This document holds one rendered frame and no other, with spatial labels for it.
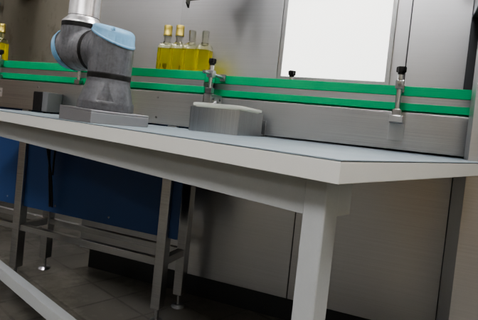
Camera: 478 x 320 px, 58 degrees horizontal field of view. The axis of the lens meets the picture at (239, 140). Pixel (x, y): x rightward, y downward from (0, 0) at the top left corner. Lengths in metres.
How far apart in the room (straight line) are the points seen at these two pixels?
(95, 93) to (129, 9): 1.06
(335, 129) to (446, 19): 0.57
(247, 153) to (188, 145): 0.15
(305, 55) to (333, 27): 0.15
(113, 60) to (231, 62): 0.76
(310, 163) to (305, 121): 0.91
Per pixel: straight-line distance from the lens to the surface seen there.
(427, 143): 1.50
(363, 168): 0.67
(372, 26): 1.75
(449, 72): 1.74
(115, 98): 1.19
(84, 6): 1.35
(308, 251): 0.70
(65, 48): 1.33
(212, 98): 1.58
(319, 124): 1.54
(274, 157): 0.68
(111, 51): 1.21
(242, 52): 1.85
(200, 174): 0.86
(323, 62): 1.75
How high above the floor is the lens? 0.78
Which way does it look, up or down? 2 degrees down
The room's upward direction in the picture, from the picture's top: 6 degrees clockwise
